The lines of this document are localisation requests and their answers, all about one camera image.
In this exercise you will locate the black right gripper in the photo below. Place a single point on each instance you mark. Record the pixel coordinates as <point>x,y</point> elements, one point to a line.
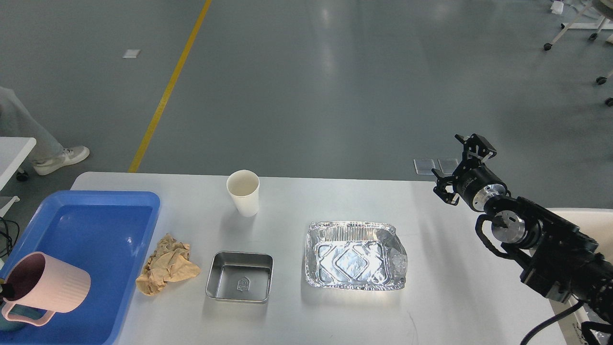
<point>475,182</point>

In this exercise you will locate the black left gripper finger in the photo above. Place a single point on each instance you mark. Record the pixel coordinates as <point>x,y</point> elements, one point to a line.
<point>6,291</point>

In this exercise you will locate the pink ribbed mug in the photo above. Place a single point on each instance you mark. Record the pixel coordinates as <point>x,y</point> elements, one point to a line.
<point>43,282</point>

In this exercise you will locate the small steel tray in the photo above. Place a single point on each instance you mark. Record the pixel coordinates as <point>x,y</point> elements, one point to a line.
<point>240,277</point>

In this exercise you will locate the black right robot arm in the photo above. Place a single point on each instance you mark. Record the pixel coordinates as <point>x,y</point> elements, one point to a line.
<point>558,261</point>

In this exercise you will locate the clear floor plate right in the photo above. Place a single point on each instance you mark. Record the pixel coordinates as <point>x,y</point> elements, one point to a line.
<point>448,166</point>

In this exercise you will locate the clear floor plate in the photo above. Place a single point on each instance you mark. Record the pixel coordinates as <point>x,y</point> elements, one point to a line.
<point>424,166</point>
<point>448,166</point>

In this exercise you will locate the teal mug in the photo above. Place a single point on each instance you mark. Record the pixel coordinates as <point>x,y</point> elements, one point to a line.
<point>12,326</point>

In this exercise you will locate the clear floor plate left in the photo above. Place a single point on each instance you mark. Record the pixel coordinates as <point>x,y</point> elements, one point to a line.
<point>424,166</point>

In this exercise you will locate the blue plastic tray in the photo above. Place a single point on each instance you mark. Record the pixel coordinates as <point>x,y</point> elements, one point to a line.
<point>105,233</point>

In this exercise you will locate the aluminium foil tray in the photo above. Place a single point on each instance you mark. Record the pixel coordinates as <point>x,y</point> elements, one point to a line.
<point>355,255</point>

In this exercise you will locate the white side table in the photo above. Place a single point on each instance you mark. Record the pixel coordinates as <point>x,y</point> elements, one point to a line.
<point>13,152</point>

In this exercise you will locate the beige waste bin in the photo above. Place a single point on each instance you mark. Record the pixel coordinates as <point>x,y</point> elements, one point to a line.
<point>598,224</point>

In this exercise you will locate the white sneaker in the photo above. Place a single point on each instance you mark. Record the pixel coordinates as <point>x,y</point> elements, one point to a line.
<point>67,157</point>

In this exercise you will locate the crumpled brown paper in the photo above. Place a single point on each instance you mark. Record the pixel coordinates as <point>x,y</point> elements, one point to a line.
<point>169,262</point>

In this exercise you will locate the person's leg in grey trousers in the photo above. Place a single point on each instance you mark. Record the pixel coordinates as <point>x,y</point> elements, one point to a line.
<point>16,121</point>

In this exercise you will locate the white rolling stand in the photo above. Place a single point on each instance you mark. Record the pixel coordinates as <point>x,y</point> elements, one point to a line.
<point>604,9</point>

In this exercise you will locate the white paper cup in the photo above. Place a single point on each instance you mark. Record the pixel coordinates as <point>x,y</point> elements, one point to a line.
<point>243,188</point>

